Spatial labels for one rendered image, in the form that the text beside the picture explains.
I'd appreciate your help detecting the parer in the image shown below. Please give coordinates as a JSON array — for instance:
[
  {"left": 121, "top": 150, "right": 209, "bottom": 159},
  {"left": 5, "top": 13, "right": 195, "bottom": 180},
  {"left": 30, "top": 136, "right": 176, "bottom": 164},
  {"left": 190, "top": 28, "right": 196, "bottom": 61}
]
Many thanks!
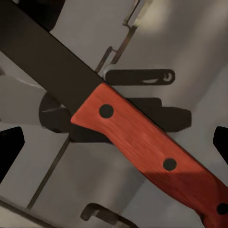
[{"left": 0, "top": 0, "right": 228, "bottom": 228}]

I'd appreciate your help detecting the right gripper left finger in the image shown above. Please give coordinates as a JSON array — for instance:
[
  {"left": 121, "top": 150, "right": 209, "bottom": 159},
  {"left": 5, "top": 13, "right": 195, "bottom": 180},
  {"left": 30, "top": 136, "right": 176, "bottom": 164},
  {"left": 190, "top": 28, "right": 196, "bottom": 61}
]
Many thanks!
[{"left": 0, "top": 126, "right": 25, "bottom": 183}]

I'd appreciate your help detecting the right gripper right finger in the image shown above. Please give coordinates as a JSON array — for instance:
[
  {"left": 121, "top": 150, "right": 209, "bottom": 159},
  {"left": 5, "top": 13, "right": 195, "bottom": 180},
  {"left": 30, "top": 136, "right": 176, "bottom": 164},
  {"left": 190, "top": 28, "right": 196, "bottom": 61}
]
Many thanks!
[{"left": 213, "top": 126, "right": 228, "bottom": 164}]

